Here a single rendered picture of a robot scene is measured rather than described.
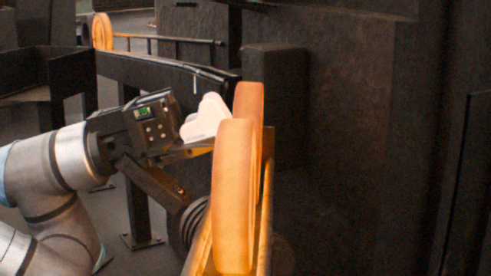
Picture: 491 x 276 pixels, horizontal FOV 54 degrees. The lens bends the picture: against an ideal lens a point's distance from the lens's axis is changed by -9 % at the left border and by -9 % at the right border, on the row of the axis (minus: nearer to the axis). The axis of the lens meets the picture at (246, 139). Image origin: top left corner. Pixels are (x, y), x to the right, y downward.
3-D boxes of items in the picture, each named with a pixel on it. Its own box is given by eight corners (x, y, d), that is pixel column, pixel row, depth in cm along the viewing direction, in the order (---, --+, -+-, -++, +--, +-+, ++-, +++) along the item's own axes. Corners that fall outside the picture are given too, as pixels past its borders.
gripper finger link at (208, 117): (243, 92, 61) (169, 111, 62) (256, 138, 63) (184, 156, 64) (245, 86, 64) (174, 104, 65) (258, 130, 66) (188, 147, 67)
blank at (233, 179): (257, 107, 58) (226, 107, 58) (249, 136, 43) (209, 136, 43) (255, 238, 61) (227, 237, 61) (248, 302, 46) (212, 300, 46)
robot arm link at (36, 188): (29, 192, 77) (1, 136, 73) (95, 175, 75) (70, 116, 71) (4, 225, 68) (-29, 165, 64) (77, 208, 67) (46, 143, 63)
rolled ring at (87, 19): (89, 13, 194) (97, 12, 195) (79, 16, 209) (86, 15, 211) (93, 59, 198) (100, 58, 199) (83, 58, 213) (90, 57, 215)
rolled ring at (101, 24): (101, 71, 191) (109, 70, 193) (107, 37, 177) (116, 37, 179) (90, 38, 199) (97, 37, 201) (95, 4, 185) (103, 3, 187)
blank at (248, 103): (265, 76, 72) (240, 75, 72) (261, 91, 57) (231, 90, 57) (260, 182, 76) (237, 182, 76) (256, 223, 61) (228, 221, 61)
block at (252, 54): (284, 154, 108) (286, 39, 100) (308, 166, 102) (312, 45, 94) (239, 165, 103) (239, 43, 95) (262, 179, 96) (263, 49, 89)
